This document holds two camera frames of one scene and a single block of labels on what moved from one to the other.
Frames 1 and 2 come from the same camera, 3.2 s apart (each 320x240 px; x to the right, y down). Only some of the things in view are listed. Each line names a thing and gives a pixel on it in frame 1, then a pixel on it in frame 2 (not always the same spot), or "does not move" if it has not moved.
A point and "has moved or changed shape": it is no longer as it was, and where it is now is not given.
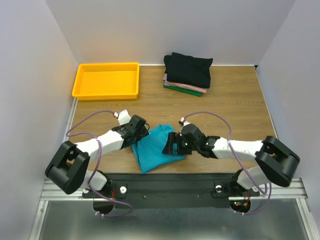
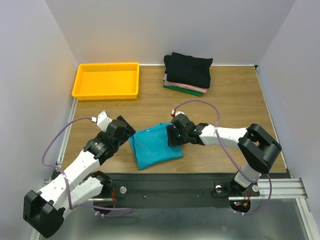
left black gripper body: (143, 133) -> (100, 135)
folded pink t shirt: (186, 86) does not move
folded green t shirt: (183, 90) does not move
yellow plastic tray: (107, 81) does not move
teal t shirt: (148, 150) has moved or changed shape
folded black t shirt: (184, 69) does not move
